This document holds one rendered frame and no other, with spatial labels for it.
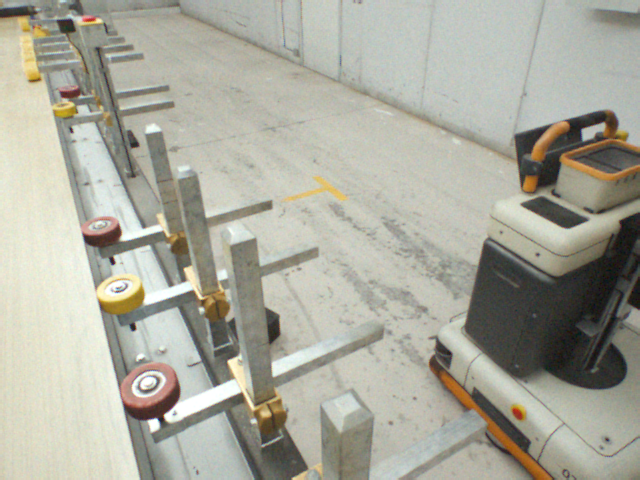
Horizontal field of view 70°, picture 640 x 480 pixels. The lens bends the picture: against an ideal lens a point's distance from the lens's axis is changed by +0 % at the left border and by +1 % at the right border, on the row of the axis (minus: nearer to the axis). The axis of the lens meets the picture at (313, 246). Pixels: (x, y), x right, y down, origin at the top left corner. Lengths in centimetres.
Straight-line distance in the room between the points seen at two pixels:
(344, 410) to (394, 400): 139
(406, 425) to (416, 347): 37
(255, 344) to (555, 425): 106
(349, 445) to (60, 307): 63
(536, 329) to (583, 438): 32
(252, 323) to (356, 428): 27
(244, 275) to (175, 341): 63
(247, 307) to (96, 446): 26
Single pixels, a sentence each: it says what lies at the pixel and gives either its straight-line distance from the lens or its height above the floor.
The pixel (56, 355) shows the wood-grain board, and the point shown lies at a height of 90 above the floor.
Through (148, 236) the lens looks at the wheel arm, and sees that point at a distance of 115.
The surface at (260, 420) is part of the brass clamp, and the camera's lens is 75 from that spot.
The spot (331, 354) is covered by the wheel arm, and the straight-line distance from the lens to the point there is 84.
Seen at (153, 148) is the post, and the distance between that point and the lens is 101.
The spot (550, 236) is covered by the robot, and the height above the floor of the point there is 80.
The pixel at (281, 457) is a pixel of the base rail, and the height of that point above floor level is 70.
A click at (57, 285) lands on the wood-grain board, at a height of 90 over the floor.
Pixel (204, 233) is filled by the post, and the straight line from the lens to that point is 83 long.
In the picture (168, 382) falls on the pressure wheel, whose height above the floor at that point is 91.
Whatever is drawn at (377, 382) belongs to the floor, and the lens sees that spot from 184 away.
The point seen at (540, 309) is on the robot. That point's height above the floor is 59.
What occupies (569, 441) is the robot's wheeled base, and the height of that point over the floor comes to 27.
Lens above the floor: 144
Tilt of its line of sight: 35 degrees down
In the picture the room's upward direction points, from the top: 2 degrees counter-clockwise
